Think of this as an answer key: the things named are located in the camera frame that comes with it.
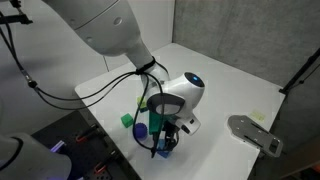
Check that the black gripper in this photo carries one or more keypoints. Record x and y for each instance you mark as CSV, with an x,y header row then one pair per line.
x,y
170,128

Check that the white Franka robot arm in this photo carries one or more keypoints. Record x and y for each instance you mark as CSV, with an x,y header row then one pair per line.
x,y
110,26

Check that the blue block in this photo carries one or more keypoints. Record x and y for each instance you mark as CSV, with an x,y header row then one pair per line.
x,y
163,153

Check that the purple spiky ball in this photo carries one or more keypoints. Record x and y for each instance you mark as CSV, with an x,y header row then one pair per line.
x,y
141,130

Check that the dark blue cube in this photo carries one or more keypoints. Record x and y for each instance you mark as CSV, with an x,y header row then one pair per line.
x,y
144,110

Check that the red and black clamp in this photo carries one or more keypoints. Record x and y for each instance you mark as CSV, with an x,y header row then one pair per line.
x,y
86,134
105,164

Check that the grey metal plate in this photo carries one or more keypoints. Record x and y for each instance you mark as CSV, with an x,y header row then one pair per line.
x,y
251,133

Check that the purple lit strip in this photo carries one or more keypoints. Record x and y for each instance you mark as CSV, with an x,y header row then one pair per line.
x,y
57,146

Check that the black tripod leg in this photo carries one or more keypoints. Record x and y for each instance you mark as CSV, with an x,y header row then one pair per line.
x,y
300,72

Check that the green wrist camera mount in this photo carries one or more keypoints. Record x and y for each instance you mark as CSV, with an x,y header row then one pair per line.
x,y
155,123

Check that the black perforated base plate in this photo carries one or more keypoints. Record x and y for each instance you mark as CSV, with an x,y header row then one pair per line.
x,y
66,131

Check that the black camera boom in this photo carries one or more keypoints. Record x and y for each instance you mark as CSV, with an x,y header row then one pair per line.
x,y
16,19

